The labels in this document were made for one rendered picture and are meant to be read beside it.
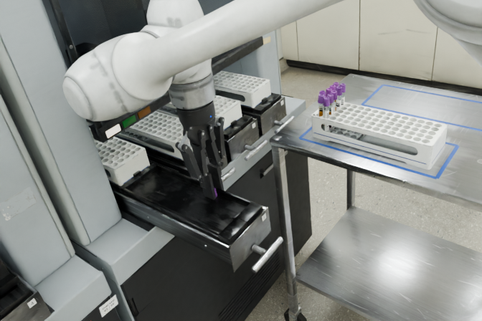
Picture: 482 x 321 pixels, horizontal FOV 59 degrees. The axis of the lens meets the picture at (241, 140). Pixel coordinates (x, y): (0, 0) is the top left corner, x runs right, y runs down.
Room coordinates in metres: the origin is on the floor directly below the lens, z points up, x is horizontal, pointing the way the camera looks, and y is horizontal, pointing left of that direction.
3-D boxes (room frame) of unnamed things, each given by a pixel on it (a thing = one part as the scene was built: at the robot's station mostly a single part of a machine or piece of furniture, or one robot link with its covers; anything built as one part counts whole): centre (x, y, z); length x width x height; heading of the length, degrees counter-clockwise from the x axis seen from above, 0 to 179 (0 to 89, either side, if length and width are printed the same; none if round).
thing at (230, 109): (1.16, 0.13, 0.83); 0.30 x 0.10 x 0.06; 48
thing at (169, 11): (0.76, 0.09, 1.18); 0.13 x 0.11 x 0.16; 140
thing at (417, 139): (0.86, -0.32, 0.85); 0.30 x 0.10 x 0.06; 46
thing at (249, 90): (1.27, 0.02, 0.83); 0.30 x 0.10 x 0.06; 48
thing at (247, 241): (0.86, 0.25, 0.78); 0.73 x 0.14 x 0.09; 48
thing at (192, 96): (0.77, 0.08, 1.07); 0.09 x 0.09 x 0.06
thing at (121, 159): (0.98, 0.38, 0.83); 0.30 x 0.10 x 0.06; 48
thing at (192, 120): (0.77, 0.08, 1.00); 0.08 x 0.07 x 0.09; 138
